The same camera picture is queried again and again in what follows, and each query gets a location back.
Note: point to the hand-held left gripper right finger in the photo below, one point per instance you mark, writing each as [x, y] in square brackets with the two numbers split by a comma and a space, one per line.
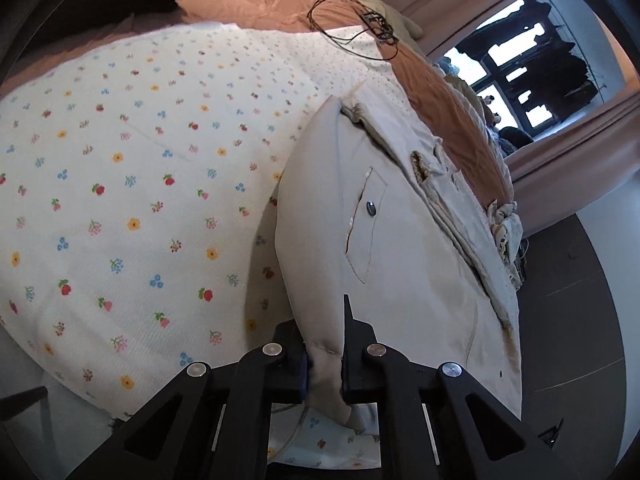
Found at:
[352, 375]

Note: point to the white floral bed sheet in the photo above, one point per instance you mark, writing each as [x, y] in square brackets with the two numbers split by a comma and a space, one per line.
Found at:
[150, 160]

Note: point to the crumpled patterned cloth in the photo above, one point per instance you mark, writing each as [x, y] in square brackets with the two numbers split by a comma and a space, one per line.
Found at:
[507, 230]

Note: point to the long black hanging coat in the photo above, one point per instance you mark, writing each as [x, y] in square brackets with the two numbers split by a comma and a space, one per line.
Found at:
[505, 25]

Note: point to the beige plush toy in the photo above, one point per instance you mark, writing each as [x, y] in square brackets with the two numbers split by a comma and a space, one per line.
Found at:
[405, 22]

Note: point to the cream blanket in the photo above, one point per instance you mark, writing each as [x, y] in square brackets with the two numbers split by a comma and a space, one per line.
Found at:
[465, 92]

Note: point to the beige jacket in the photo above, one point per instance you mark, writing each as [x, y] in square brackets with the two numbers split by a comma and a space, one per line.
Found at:
[415, 270]

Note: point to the dark plush toy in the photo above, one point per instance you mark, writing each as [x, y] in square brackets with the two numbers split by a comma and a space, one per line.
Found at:
[517, 137]

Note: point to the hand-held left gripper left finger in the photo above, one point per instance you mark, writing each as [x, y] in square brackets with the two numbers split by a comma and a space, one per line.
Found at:
[292, 375]

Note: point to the small black electronic device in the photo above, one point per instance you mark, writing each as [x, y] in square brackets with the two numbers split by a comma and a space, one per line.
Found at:
[380, 25]

